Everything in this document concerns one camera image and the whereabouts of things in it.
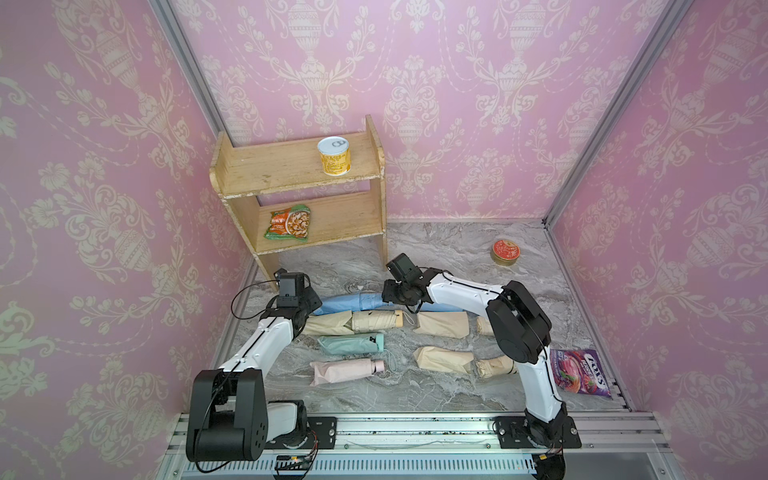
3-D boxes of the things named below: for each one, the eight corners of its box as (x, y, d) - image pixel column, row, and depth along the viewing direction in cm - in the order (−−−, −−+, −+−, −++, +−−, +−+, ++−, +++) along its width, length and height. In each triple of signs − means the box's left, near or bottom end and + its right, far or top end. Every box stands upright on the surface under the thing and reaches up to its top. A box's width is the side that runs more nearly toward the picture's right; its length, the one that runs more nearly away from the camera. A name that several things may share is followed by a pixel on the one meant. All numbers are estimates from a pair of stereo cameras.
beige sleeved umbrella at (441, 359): (413, 367, 86) (414, 361, 82) (414, 351, 89) (415, 344, 85) (470, 375, 85) (473, 370, 81) (469, 358, 88) (473, 352, 84)
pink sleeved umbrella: (314, 389, 83) (309, 382, 78) (314, 369, 86) (310, 362, 82) (385, 379, 84) (385, 373, 80) (383, 361, 88) (383, 353, 83)
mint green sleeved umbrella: (320, 354, 88) (317, 348, 85) (322, 339, 91) (319, 333, 87) (383, 354, 88) (383, 348, 85) (383, 339, 91) (383, 333, 87)
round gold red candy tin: (493, 265, 110) (496, 258, 107) (488, 246, 116) (490, 239, 112) (519, 265, 110) (523, 258, 107) (513, 246, 116) (516, 239, 112)
